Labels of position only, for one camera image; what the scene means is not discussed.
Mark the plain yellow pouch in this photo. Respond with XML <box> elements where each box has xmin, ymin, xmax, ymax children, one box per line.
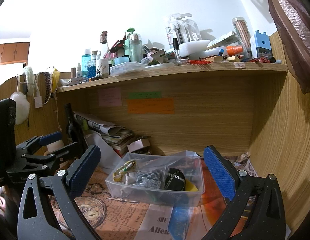
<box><xmin>185</xmin><ymin>180</ymin><xmax>198</xmax><ymax>192</ymax></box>

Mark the white fluffy headband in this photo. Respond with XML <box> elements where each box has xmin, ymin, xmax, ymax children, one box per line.
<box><xmin>22</xmin><ymin>66</ymin><xmax>35</xmax><ymax>96</ymax></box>

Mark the frosted bottle silver cap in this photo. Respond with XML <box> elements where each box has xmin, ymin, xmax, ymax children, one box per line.
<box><xmin>129</xmin><ymin>34</ymin><xmax>143</xmax><ymax>63</ymax></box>

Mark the orange sticky note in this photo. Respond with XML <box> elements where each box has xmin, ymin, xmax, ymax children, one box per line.
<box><xmin>127</xmin><ymin>98</ymin><xmax>176</xmax><ymax>115</ymax></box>

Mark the blue dotted jar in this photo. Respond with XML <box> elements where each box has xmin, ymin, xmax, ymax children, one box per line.
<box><xmin>87</xmin><ymin>59</ymin><xmax>98</xmax><ymax>78</ymax></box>

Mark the clear blister pack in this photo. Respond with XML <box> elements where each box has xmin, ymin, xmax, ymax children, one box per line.
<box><xmin>165</xmin><ymin>14</ymin><xmax>202</xmax><ymax>47</ymax></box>

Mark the black pouch with chain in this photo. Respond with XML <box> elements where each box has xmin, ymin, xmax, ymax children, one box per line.
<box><xmin>165</xmin><ymin>168</ymin><xmax>187</xmax><ymax>190</ymax></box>

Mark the teal liquid bottle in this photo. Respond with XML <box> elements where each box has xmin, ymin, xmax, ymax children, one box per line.
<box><xmin>82</xmin><ymin>49</ymin><xmax>92</xmax><ymax>77</ymax></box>

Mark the wooden wall cabinet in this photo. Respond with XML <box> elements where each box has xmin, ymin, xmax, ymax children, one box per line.
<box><xmin>0</xmin><ymin>42</ymin><xmax>30</xmax><ymax>65</ymax></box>

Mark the white foam tray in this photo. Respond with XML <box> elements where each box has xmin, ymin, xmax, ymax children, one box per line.
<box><xmin>178</xmin><ymin>39</ymin><xmax>212</xmax><ymax>57</ymax></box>

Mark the nail polish bottle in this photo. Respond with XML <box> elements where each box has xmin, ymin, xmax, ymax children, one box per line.
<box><xmin>173</xmin><ymin>38</ymin><xmax>181</xmax><ymax>63</ymax></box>

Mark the pink sticky note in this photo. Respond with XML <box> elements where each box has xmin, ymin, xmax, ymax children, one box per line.
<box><xmin>99</xmin><ymin>88</ymin><xmax>122</xmax><ymax>107</ymax></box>

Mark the dark wine bottle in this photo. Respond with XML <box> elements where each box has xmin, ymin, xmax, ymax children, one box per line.
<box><xmin>64</xmin><ymin>103</ymin><xmax>83</xmax><ymax>146</ymax></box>

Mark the light blue tub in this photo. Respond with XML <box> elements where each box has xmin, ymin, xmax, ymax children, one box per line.
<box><xmin>114</xmin><ymin>56</ymin><xmax>131</xmax><ymax>66</ymax></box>

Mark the green sticky note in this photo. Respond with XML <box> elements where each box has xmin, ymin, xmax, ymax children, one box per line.
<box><xmin>128</xmin><ymin>91</ymin><xmax>162</xmax><ymax>99</ymax></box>

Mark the grey knitted pouch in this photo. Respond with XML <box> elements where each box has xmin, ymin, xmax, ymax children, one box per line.
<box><xmin>131</xmin><ymin>170</ymin><xmax>167</xmax><ymax>189</ymax></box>

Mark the yellow patterned pouch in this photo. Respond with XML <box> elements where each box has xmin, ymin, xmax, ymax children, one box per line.
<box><xmin>113</xmin><ymin>160</ymin><xmax>137</xmax><ymax>182</ymax></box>

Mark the black marker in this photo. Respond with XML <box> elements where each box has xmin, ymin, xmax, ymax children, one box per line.
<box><xmin>89</xmin><ymin>74</ymin><xmax>109</xmax><ymax>82</ymax></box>

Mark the brown studded headband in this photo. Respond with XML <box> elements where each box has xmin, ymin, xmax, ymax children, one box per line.
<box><xmin>44</xmin><ymin>72</ymin><xmax>53</xmax><ymax>104</ymax></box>

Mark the wooden shelf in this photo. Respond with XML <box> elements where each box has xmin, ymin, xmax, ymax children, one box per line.
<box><xmin>55</xmin><ymin>64</ymin><xmax>288</xmax><ymax>157</ymax></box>

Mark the clear lidded container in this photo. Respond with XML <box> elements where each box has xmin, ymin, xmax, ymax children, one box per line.
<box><xmin>110</xmin><ymin>62</ymin><xmax>149</xmax><ymax>76</ymax></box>

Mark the brown curtain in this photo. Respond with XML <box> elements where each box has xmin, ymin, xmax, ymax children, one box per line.
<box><xmin>227</xmin><ymin>0</ymin><xmax>310</xmax><ymax>94</ymax></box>

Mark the stack of magazines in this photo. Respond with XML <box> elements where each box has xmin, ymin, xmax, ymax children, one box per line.
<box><xmin>74</xmin><ymin>111</ymin><xmax>136</xmax><ymax>156</ymax></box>

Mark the blue mesh pouch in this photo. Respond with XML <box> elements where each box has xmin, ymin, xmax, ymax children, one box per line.
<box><xmin>168</xmin><ymin>206</ymin><xmax>191</xmax><ymax>240</ymax></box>

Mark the clear pencil canister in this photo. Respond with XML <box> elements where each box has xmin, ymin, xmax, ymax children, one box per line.
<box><xmin>231</xmin><ymin>17</ymin><xmax>253</xmax><ymax>55</ymax></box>

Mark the yellow hanging cloth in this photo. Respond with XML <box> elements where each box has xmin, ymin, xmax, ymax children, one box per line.
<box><xmin>52</xmin><ymin>67</ymin><xmax>62</xmax><ymax>91</ymax></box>

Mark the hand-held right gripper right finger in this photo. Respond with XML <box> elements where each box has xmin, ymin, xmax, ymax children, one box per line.
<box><xmin>203</xmin><ymin>145</ymin><xmax>286</xmax><ymax>240</ymax></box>

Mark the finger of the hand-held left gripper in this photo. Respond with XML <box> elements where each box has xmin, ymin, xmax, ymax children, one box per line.
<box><xmin>16</xmin><ymin>131</ymin><xmax>63</xmax><ymax>153</ymax></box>
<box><xmin>19</xmin><ymin>142</ymin><xmax>80</xmax><ymax>172</ymax></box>

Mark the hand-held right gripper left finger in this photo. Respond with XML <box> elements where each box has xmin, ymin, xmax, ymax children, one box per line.
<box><xmin>17</xmin><ymin>144</ymin><xmax>102</xmax><ymax>240</ymax></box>

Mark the clear plastic box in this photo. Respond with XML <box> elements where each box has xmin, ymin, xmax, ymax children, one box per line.
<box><xmin>105</xmin><ymin>150</ymin><xmax>206</xmax><ymax>207</ymax></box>

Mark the small cardboard box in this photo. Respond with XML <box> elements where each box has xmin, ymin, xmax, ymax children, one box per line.
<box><xmin>127</xmin><ymin>137</ymin><xmax>152</xmax><ymax>153</ymax></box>

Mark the glass bottle wrapped neck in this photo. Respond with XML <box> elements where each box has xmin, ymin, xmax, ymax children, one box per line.
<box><xmin>100</xmin><ymin>31</ymin><xmax>112</xmax><ymax>60</ymax></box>

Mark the white printed mug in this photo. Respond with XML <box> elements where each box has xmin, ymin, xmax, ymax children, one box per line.
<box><xmin>96</xmin><ymin>58</ymin><xmax>110</xmax><ymax>77</ymax></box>

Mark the white paper sheet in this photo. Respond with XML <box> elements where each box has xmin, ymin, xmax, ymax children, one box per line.
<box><xmin>85</xmin><ymin>132</ymin><xmax>123</xmax><ymax>168</ymax></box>

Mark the green pump bottle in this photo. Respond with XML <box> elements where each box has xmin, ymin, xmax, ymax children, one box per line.
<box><xmin>124</xmin><ymin>27</ymin><xmax>136</xmax><ymax>57</ymax></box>

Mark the white fluffy puff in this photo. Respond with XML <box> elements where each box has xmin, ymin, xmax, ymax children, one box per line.
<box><xmin>10</xmin><ymin>92</ymin><xmax>31</xmax><ymax>125</ymax></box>

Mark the white bottle orange cap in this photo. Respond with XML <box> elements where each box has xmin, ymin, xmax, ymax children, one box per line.
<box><xmin>218</xmin><ymin>45</ymin><xmax>243</xmax><ymax>57</ymax></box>

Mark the blue pencil sharpener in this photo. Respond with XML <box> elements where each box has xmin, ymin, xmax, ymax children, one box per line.
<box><xmin>250</xmin><ymin>29</ymin><xmax>273</xmax><ymax>61</ymax></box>

